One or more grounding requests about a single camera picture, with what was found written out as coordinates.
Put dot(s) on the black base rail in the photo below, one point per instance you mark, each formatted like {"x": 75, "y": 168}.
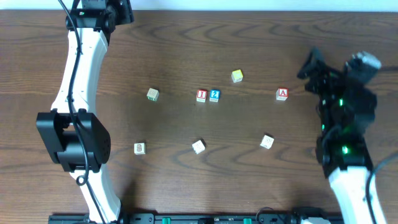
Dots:
{"x": 265, "y": 215}

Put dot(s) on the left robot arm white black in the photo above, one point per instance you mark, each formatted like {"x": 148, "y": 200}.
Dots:
{"x": 72, "y": 134}

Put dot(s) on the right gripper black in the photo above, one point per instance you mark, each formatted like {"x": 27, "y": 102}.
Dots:
{"x": 325, "y": 78}

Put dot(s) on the blue number 2 block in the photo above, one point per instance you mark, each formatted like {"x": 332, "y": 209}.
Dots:
{"x": 214, "y": 96}

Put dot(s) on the red letter I block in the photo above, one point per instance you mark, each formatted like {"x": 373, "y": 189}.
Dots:
{"x": 201, "y": 95}

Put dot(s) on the yellow top wooden block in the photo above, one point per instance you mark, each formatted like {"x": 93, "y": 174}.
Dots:
{"x": 237, "y": 76}

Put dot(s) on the red letter A block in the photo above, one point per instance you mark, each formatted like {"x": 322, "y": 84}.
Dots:
{"x": 282, "y": 94}

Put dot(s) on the plain wooden block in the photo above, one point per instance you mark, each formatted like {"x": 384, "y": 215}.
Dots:
{"x": 198, "y": 146}
{"x": 267, "y": 142}

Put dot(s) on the green edged wooden block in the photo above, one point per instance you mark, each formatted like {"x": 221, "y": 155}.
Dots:
{"x": 153, "y": 94}

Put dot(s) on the brown picture wooden block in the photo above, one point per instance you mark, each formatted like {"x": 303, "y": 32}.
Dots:
{"x": 139, "y": 148}

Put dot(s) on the plain wooden block right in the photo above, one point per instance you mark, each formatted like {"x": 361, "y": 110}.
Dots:
{"x": 267, "y": 142}

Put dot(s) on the plain wooden block centre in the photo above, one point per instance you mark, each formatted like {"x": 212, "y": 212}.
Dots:
{"x": 198, "y": 146}

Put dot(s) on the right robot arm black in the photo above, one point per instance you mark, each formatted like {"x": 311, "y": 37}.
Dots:
{"x": 346, "y": 108}

